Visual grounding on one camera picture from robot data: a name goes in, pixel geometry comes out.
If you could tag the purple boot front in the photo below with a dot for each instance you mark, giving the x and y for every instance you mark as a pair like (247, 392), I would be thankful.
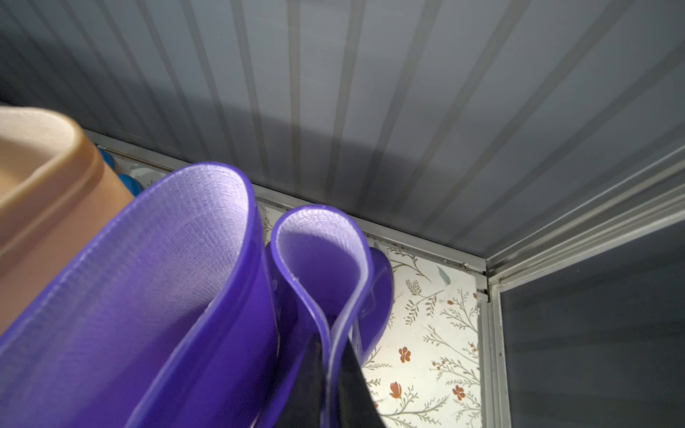
(328, 281)
(165, 319)

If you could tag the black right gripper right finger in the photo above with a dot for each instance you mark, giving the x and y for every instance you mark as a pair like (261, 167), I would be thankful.
(356, 409)

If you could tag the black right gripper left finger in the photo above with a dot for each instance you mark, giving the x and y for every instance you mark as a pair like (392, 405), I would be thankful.
(303, 402)

